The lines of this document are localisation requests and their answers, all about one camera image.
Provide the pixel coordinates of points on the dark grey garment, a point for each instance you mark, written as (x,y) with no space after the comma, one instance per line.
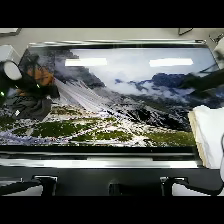
(28,108)

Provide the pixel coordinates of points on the white garment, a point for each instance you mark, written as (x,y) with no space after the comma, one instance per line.
(213,133)

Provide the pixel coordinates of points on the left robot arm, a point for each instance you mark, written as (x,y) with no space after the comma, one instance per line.
(23,83)

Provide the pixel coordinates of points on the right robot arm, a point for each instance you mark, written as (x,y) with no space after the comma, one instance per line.
(207,81)

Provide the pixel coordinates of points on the beige garment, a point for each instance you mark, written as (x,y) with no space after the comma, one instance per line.
(197,133)

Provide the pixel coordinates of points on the silver frame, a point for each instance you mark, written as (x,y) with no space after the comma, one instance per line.
(100,163)

